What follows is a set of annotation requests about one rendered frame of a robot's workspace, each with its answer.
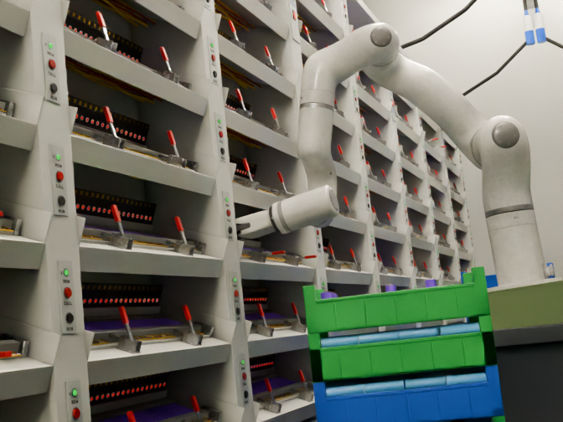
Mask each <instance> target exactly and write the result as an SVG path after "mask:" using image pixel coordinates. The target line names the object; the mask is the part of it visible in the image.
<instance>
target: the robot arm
mask: <svg viewBox="0 0 563 422"><path fill-rule="evenodd" d="M399 47H400V40H399V36H398V34H397V32H396V31H395V30H394V29H393V28H392V27H391V26H390V25H389V24H386V23H372V24H368V25H365V26H363V27H361V28H358V29H356V30H354V31H353V32H352V33H350V34H348V35H347V36H346V37H344V38H343V39H341V40H339V41H338V42H337V43H335V44H332V45H330V46H328V47H327V48H325V49H321V50H319V51H318V52H316V53H315V54H313V55H311V56H310V57H309V58H308V60H307V62H306V63H305V65H304V67H303V72H302V86H301V96H300V106H299V117H298V129H297V155H298V157H299V158H300V160H301V162H302V165H303V167H304V169H305V172H306V175H307V186H308V192H305V193H301V194H299V195H297V196H294V197H291V198H287V199H284V200H282V201H279V202H277V203H274V204H273V205H272V206H270V208H269V210H266V211H261V212H258V213H255V214H250V215H247V216H244V217H241V218H238V219H235V223H236V224H239V225H236V233H237V240H240V239H244V238H246V239H254V238H258V237H261V236H263V235H266V234H270V233H272V232H275V231H276V232H277V233H278V234H281V233H283V234H286V233H290V232H292V231H294V230H297V229H301V228H304V227H307V226H313V227H316V228H324V227H327V226H328V225H329V224H330V223H331V222H332V220H333V218H334V217H337V216H338V214H339V206H338V200H337V175H336V170H335V166H334V163H333V158H332V155H331V139H332V129H333V111H334V101H335V90H336V87H337V85H338V84H340V83H341V82H343V81H345V80H346V79H347V78H349V77H351V76H352V75H354V74H356V73H357V72H359V71H360V70H363V71H364V72H365V73H366V75H367V76H369V77H370V78H371V79H372V80H373V81H374V82H375V83H376V84H378V85H380V86H382V87H383V88H385V89H387V90H390V91H392V92H394V93H396V94H397V95H400V96H402V97H403V98H405V99H407V100H408V101H409V102H410V103H412V104H413V105H414V106H416V107H417V108H418V109H419V110H421V111H422V112H423V113H425V114H426V115H427V116H429V117H430V118H431V119H432V120H433V121H434V122H435V123H436V124H437V125H439V127H440V128H441V129H442V130H443V131H444V132H445V133H446V134H447V135H448V136H449V138H450V139H451V140H452V141H453V143H454V144H455V145H456V146H457V148H458V149H459V150H460V151H461V152H462V153H463V155H464V156H465V157H466V158H467V159H468V160H469V161H470V162H471V163H472V164H473V165H474V166H475V167H477V168H478V169H480V170H482V193H483V208H484V213H485V218H486V222H487V227H488V235H489V240H490V244H491V249H492V254H493V262H494V267H495V272H496V276H497V282H498V286H496V287H492V288H488V292H490V291H500V290H505V289H511V288H516V287H521V286H532V285H537V284H542V283H547V282H553V281H558V280H563V278H562V277H558V278H550V279H548V277H549V275H554V269H553V266H552V265H550V266H547V265H545V261H544V256H543V252H542V248H541V243H540V235H539V230H538V226H537V222H536V217H535V209H534V205H533V200H532V196H531V190H530V170H531V166H530V149H529V140H528V137H527V134H526V131H525V129H524V128H523V126H522V125H521V124H520V123H519V122H518V121H517V120H516V119H514V118H513V117H510V116H495V117H493V118H491V119H489V120H487V119H485V118H484V117H483V116H482V115H481V114H480V113H479V112H478V111H477V110H476V109H475V108H474V107H473V105H472V104H471V103H470V102H469V101H468V100H467V99H466V97H465V96H464V95H463V94H462V93H461V92H460V91H459V90H457V89H456V88H455V87H454V86H453V85H451V84H450V83H449V82H448V81H447V80H445V79H444V78H443V77H441V76H440V75H439V74H438V73H437V72H435V71H434V70H432V69H430V68H428V67H426V66H424V65H422V64H418V63H416V62H414V61H412V60H409V59H407V58H406V57H404V56H403V55H402V54H401V53H400V52H399Z"/></svg>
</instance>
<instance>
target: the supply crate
mask: <svg viewBox="0 0 563 422"><path fill-rule="evenodd" d="M462 278H463V284H458V285H450V286H435V287H427V288H420V289H412V290H404V291H389V292H381V293H374V294H366V295H358V296H344V297H335V298H328V299H321V295H320V293H322V292H323V291H324V289H316V288H315V286H314V285H312V286H303V287H302V290H303V298H304V306H305V315H306V323H307V334H313V333H321V332H336V331H345V330H353V329H361V328H369V327H384V326H393V325H400V324H409V323H418V322H433V321H440V320H449V319H457V318H465V317H480V316H488V315H491V313H490V307H489V300H488V289H487V283H486V277H485V271H484V266H478V267H473V268H471V272H468V273H463V274H462Z"/></svg>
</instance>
